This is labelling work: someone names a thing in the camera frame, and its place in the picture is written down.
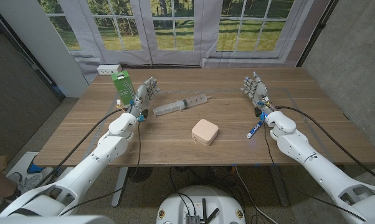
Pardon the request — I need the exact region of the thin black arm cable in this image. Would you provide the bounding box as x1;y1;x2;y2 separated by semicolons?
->
262;119;368;222
59;119;142;216

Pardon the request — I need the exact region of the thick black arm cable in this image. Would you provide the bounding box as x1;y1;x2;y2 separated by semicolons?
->
34;108;125;189
274;105;375;186

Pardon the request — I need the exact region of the grey sneaker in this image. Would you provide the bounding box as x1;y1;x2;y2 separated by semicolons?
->
6;172;22;186
17;173;44;194

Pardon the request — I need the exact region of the black round floor disc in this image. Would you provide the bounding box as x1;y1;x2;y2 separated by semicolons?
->
126;167;153;184

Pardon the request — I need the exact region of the white floor cable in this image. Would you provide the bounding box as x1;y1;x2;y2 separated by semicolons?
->
234;166;278;224

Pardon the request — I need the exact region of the white power strip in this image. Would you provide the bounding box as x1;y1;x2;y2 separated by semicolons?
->
97;63;123;76

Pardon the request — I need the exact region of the green straws package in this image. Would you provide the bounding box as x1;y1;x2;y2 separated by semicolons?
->
110;70;136;106

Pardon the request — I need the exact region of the white floor mat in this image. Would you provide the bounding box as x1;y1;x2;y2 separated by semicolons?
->
3;151;73;194

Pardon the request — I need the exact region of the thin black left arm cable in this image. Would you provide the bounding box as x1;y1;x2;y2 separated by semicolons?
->
59;119;142;216

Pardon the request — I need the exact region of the white pillar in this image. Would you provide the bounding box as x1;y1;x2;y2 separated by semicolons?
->
0;0;90;98

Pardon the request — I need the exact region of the blue and white marker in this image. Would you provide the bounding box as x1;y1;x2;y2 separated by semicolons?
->
246;120;264;139

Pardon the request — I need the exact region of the large clear plastic syringe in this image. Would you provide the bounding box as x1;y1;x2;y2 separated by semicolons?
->
152;93;212;117

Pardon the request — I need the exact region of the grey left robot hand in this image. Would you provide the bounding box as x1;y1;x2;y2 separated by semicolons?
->
128;77;161;118

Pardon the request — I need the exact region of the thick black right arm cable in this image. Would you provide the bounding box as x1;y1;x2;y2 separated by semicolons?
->
274;105;375;186

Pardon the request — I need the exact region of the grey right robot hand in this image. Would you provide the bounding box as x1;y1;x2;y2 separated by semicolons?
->
240;71;277;117

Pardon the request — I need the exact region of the white table leg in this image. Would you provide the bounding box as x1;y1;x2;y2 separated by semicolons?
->
111;167;129;208
270;166;290;208

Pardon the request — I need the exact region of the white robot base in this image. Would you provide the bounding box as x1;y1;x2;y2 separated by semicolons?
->
155;185;247;224

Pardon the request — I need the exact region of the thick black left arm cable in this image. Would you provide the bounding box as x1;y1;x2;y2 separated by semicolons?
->
34;108;125;189

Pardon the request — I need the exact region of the pink square box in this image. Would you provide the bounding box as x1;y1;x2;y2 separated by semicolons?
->
191;118;220;147

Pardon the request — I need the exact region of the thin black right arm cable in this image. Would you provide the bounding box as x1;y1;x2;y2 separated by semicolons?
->
262;119;368;222

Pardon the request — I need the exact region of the black backdrop stand pole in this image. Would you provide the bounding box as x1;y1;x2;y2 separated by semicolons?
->
295;0;339;68

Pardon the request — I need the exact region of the printed window backdrop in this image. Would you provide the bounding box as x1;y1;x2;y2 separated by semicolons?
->
37;0;331;83

